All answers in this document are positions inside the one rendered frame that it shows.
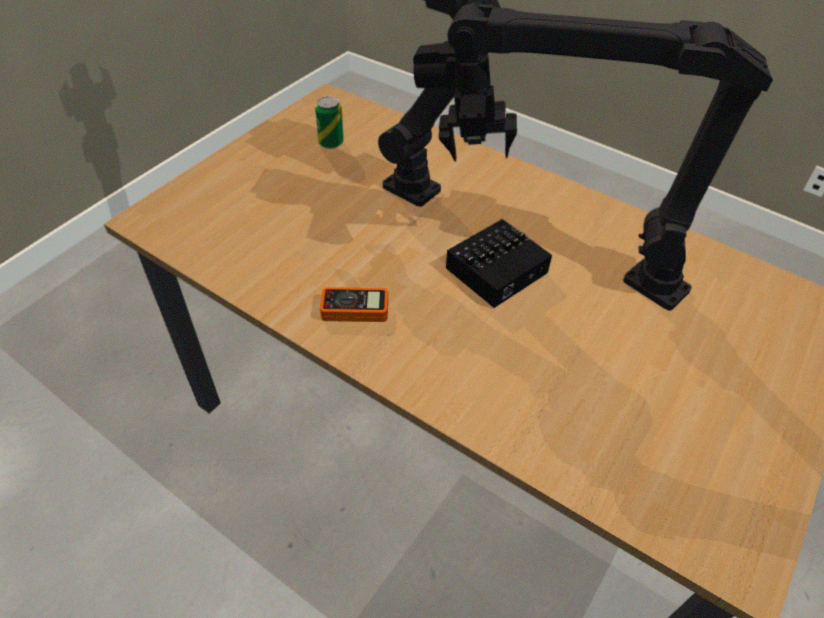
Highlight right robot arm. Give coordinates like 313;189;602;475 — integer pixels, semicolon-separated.
378;0;500;207

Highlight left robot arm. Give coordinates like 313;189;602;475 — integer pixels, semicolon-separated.
413;4;773;311

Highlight green drink can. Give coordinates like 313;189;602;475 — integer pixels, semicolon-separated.
315;96;344;149

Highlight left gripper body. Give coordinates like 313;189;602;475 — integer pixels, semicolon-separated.
439;84;517;134

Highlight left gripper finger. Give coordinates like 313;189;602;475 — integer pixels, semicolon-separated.
438;128;456;162
505;113;517;159

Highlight black lighting desk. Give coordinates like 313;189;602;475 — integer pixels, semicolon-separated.
446;219;552;308

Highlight orange digital multimeter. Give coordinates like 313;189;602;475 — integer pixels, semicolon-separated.
320;287;388;322

